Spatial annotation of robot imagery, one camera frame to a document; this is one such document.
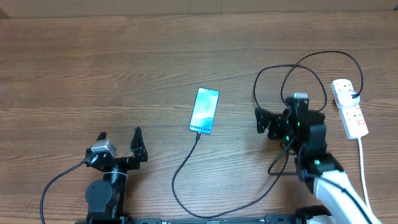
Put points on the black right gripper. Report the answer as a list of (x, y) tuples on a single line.
[(276, 122)]

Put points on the blue Samsung Galaxy smartphone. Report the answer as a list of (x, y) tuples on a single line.
[(204, 110)]

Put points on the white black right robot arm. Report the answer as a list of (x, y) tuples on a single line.
[(327, 180)]

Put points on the white charger plug adapter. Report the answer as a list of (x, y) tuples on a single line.
[(347, 98)]

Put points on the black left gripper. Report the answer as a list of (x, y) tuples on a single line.
[(138, 152)]

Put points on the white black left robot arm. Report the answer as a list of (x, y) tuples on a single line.
[(106, 197)]

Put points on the white power strip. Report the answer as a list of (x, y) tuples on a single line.
[(352, 118)]

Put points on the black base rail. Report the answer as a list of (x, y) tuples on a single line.
[(202, 220)]

